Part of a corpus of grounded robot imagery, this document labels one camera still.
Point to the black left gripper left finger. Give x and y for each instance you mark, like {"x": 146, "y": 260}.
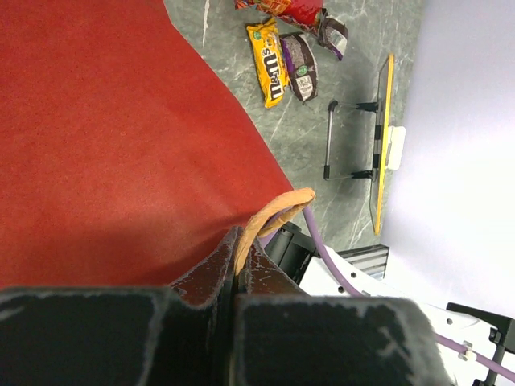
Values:
{"x": 176, "y": 334}

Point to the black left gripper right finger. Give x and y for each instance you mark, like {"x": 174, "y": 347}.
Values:
{"x": 282, "y": 336}

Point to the yellow-framed small whiteboard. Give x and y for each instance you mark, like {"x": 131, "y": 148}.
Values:
{"x": 381, "y": 141}

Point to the purple brown M&M's packet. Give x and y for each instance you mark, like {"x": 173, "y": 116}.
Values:
{"x": 332, "y": 35}

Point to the yellow M&M's packet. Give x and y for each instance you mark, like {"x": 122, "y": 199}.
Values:
{"x": 269, "y": 63}

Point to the aluminium frame rail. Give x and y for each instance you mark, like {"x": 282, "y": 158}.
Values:
{"x": 371, "y": 260}

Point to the red candy bag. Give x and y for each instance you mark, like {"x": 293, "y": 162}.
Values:
{"x": 305, "y": 13}

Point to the red paper bag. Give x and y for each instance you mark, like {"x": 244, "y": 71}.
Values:
{"x": 124, "y": 158}

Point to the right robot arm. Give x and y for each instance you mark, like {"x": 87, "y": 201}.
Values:
{"x": 472, "y": 342}

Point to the white whiteboard eraser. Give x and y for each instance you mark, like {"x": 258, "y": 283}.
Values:
{"x": 397, "y": 136}

